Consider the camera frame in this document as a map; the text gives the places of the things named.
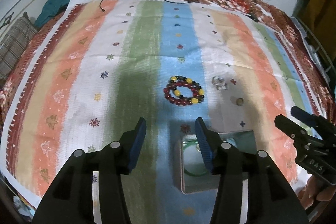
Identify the clear crystal bracelet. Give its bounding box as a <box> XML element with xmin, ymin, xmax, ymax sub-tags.
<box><xmin>211</xmin><ymin>76</ymin><xmax>228</xmax><ymax>90</ymax></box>

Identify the yellow and dark bead bracelet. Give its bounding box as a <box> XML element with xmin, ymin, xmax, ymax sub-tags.
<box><xmin>167</xmin><ymin>75</ymin><xmax>206</xmax><ymax>105</ymax></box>

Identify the grey metal jewelry tin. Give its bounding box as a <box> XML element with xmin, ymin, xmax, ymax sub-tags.
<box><xmin>176</xmin><ymin>130</ymin><xmax>257</xmax><ymax>194</ymax></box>

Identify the right hand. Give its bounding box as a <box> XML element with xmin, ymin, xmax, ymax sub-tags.
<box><xmin>298</xmin><ymin>176</ymin><xmax>335</xmax><ymax>210</ymax></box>

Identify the green jade bangle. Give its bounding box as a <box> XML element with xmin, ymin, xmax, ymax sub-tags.
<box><xmin>183</xmin><ymin>141</ymin><xmax>208</xmax><ymax>177</ymax></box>

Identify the mustard yellow hanging garment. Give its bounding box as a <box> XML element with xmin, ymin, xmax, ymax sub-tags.
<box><xmin>298</xmin><ymin>0</ymin><xmax>335</xmax><ymax>32</ymax></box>

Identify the small black charger plug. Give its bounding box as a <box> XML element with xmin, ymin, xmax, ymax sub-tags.
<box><xmin>247</xmin><ymin>12</ymin><xmax>259</xmax><ymax>22</ymax></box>

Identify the striped colourful mat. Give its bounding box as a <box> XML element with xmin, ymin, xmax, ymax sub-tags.
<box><xmin>0</xmin><ymin>0</ymin><xmax>326</xmax><ymax>209</ymax></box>

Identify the striped grey pillow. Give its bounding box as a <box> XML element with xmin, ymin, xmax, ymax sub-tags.
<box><xmin>0</xmin><ymin>12</ymin><xmax>38</xmax><ymax>81</ymax></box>

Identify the metal bed headboard rail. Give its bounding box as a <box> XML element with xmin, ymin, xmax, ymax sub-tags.
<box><xmin>1</xmin><ymin>0</ymin><xmax>47</xmax><ymax>39</ymax></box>

